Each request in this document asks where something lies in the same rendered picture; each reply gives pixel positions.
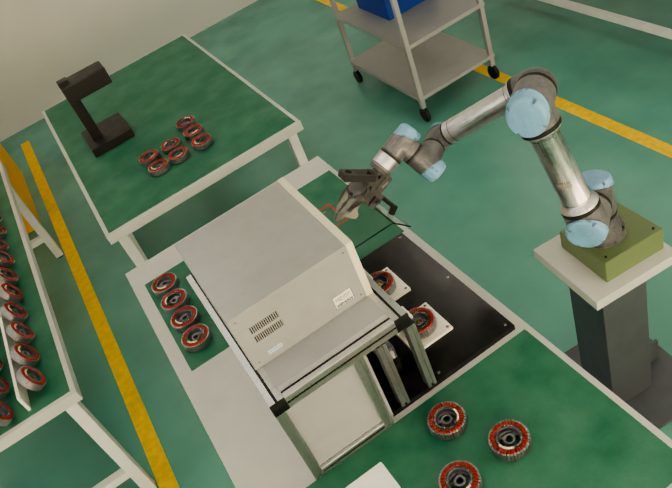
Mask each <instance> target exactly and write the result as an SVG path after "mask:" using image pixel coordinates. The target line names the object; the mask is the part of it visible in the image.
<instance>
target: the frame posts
mask: <svg viewBox="0 0 672 488"><path fill-rule="evenodd" d="M409 318H410V317H409ZM410 321H411V323H412V324H411V325H409V326H408V327H406V328H405V329H403V331H404V333H405V336H406V338H407V341H408V343H409V346H410V348H411V351H412V353H413V356H414V358H415V361H416V363H417V366H418V369H419V371H420V374H421V376H422V379H423V381H424V383H425V384H427V386H428V387H429V388H430V387H431V386H432V383H434V384H435V383H437V381H436V378H435V375H434V373H433V370H432V367H431V365H430V362H429V359H428V357H427V354H426V351H425V349H424V346H423V343H422V341H421V338H420V335H419V333H418V330H417V327H416V325H415V322H414V321H413V320H412V319H411V318H410ZM374 350H375V353H376V355H377V357H378V359H379V362H380V364H381V366H382V368H383V370H384V373H385V375H386V377H387V379H388V382H389V384H390V386H391V388H392V391H393V393H394V395H395V397H396V400H397V402H398V403H400V405H401V406H402V407H404V406H405V403H406V402H407V403H409V402H410V399H409V397H408V395H407V392H406V390H405V388H404V385H403V383H402V381H401V378H400V376H399V374H398V371H397V369H396V366H395V364H394V362H393V359H392V357H391V355H390V352H389V350H388V348H387V345H386V343H385V342H384V343H383V344H381V345H380V346H378V347H377V348H376V349H374Z"/></svg>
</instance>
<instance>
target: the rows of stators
mask: <svg viewBox="0 0 672 488"><path fill-rule="evenodd" d="M178 286H179V279H178V278H177V276H176V275H175V274H174V273H170V272H169V273H165V274H163V275H161V276H159V277H157V278H156V279H155V280H154V282H153V284H152V286H151V288H152V291H153V292H154V294H155V295H156V296H157V297H163V298H162V300H161V307H162V309H163V310H164V311H165V313H167V314H173V315H172V317H171V320H170V321H171V322H170V323H171V325H172V327H173V328H174V329H175V331H177V332H179V333H180V332H181V333H182V332H184V334H183V335H182V338H181V343H182V345H183V346H184V348H185V349H186V350H187V351H188V352H196V351H197V352H198V351H200V350H201V349H203V348H205V346H207V345H208V344H209V343H210V342H211V340H212V339H211V338H212V332H211V330H210V329H209V327H208V326H207V325H205V324H198V323H199V321H200V318H201V315H200V313H199V311H198V310H197V308H196V307H195V306H192V305H191V306H190V305H189V306H187V305H188V303H189V300H190V297H189V295H188V294H187V292H186V291H185V290H184V289H182V288H179V289H178ZM170 304H171V305H170ZM189 315H191V316H189ZM180 321H182V322H180ZM191 340H193V342H191Z"/></svg>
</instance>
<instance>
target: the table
mask: <svg viewBox="0 0 672 488"><path fill-rule="evenodd" d="M21 214H22V215H23V216H24V218H25V219H26V220H27V221H28V223H29V224H30V225H31V226H32V228H33V229H34V230H35V231H36V233H37V234H38V235H39V236H38V237H36V238H34V239H33V240H31V241H30V240H29V237H28V234H27V231H26V228H25V225H24V222H23V219H22V216H21ZM42 243H45V244H46V245H47V247H48V248H49V249H50V250H51V252H52V253H53V254H54V255H55V257H56V258H61V257H62V256H63V252H62V250H61V249H60V248H59V246H58V245H57V244H56V242H55V241H54V240H53V239H52V237H51V236H50V235H49V233H48V232H47V231H46V230H45V228H44V227H43V226H42V224H41V223H40V222H39V221H38V219H37V218H36V217H35V216H34V214H33V213H32V212H31V210H30V209H29V208H28V207H27V205H26V204H25V203H24V201H23V200H22V199H21V198H20V196H19V195H18V194H17V192H16V191H15V190H14V189H13V187H12V186H11V183H10V180H9V177H8V174H7V171H6V168H5V166H4V165H3V164H2V162H1V161H0V283H1V284H0V296H1V297H2V298H3V299H5V303H4V304H3V305H2V306H1V308H0V312H1V314H2V315H3V316H4V317H5V318H7V319H8V320H10V323H9V325H8V326H7V327H6V332H7V334H8V335H9V336H10V337H11V338H12V339H13V338H14V339H13V340H15V344H14V345H13V347H12V348H11V350H10V351H9V354H10V356H11V358H12V359H13V360H14V361H16V362H18V363H20V364H21V367H20V369H19V370H18V371H17V373H16V375H15V376H16V379H17V380H18V382H19V383H20V384H21V385H23V386H25V388H26V389H27V393H28V397H29V401H30V405H31V410H30V411H28V410H27V409H26V408H25V407H24V406H23V405H22V404H21V403H20V402H19V401H18V400H17V398H16V393H15V389H14V384H13V380H12V375H11V371H10V366H9V362H8V358H7V353H6V349H5V344H4V340H3V335H2V331H1V326H0V452H2V451H3V450H5V449H6V448H8V447H9V446H11V445H13V444H14V443H16V442H17V441H19V440H20V439H22V438H23V437H25V436H26V435H28V434H30V433H31V432H33V431H34V430H36V429H37V428H39V427H40V426H42V425H43V424H45V423H47V422H48V421H50V420H51V419H53V418H54V417H56V416H57V415H59V414H61V413H62V412H64V411H66V412H67V413H68V414H69V415H70V416H71V417H72V418H73V419H74V420H75V421H76V422H77V423H78V424H79V425H80V426H81V427H82V428H83V429H84V430H85V431H86V432H87V433H88V434H89V435H90V436H91V437H92V438H93V439H94V440H95V441H96V443H97V444H98V445H99V446H100V447H101V448H102V449H103V450H104V451H105V452H106V453H107V454H108V455H109V456H110V457H111V458H112V459H113V460H114V461H115V462H116V463H117V464H118V465H119V466H120V467H121V468H120V469H119V470H117V471H116V472H114V473H113V474H111V475H110V476H109V477H107V478H106V479H104V480H103V481H101V482H100V483H98V484H97V485H95V486H94V487H92V488H116V487H117V486H118V485H120V484H121V483H123V482H124V481H126V480H127V479H129V478H131V479H132V480H133V481H134V482H135V483H136V484H137V485H138V486H139V487H140V488H157V486H156V484H155V481H154V480H153V479H152V478H151V477H150V475H149V474H148V473H147V472H146V471H145V470H144V469H143V468H142V467H141V466H140V465H139V464H138V463H137V462H136V460H135V459H134V458H133V457H132V456H131V455H130V454H129V453H128V452H127V451H126V450H125V449H124V448H123V447H122V445H121V444H120V443H119V442H118V441H117V440H116V439H115V438H114V437H113V436H112V435H111V434H110V433H109V431H108V430H107V429H106V428H105V427H104V426H103V425H102V424H101V423H100V422H99V421H98V420H97V419H96V418H95V416H94V415H93V414H92V413H91V412H90V411H89V410H88V409H87V408H86V407H85V406H84V405H83V404H82V403H81V400H82V399H83V397H82V394H81V391H80V388H79V385H78V382H77V379H76V376H75V373H74V370H73V368H72V365H71V362H70V359H69V356H68V353H67V350H66V347H65V344H64V341H63V338H62V335H61V332H60V329H59V326H58V323H57V320H56V317H55V314H54V311H53V308H52V305H51V302H50V299H49V296H48V293H47V290H46V287H45V284H44V281H43V278H42V275H41V272H40V269H39V266H38V263H37V260H36V257H35V254H34V251H33V248H35V247H37V246H39V245H40V244H42Z"/></svg>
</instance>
